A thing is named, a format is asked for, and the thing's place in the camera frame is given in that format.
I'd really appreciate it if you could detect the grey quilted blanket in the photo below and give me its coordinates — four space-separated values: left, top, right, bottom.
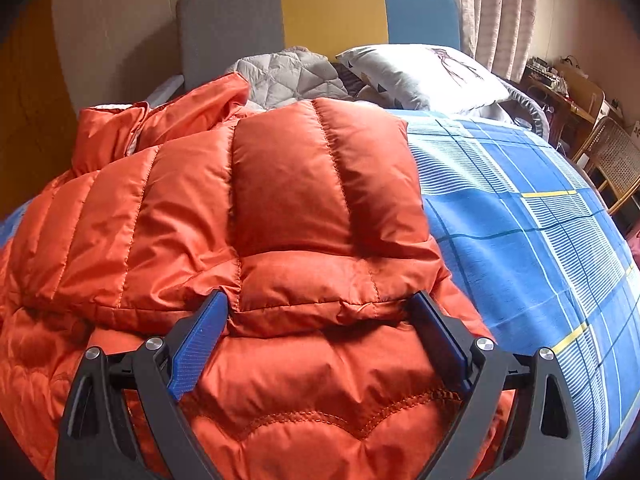
225 46 353 111

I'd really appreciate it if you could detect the wooden rattan chair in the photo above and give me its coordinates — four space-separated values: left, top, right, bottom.
570 116 640 216

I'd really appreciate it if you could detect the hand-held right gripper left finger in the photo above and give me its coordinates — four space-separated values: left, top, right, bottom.
55 290 231 480

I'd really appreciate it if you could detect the orange puffer jacket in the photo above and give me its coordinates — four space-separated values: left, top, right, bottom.
0 72 516 480

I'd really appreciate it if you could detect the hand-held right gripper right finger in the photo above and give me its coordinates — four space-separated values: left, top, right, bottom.
410 290 586 480

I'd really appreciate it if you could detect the grey yellow blue headboard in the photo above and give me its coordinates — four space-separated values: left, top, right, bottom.
176 0 462 93

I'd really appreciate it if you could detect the cluttered wooden desk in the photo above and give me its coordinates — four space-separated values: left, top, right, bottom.
520 57 623 146

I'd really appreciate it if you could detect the grey ruffled blanket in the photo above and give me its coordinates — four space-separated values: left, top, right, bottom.
480 80 551 141

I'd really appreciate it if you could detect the blue plaid bedsheet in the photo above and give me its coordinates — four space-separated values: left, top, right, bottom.
0 107 640 480

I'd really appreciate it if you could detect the white printed pillow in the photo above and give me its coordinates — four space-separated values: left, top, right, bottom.
336 44 511 113

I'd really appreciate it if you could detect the beige curtain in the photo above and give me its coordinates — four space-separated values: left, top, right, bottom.
452 0 541 81

